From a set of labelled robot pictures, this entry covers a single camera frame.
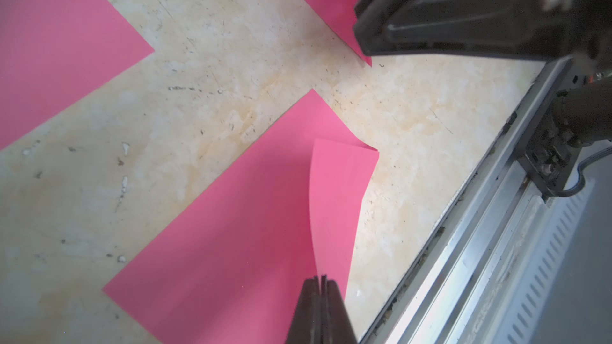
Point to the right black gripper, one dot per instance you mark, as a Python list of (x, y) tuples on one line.
[(521, 29)]

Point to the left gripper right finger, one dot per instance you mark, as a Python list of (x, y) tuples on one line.
[(335, 323)]

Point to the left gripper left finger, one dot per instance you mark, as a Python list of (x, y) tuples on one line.
[(307, 324)]

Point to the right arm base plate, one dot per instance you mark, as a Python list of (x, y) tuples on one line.
[(545, 155)]

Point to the front aluminium rail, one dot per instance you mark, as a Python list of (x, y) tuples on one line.
[(508, 262)]

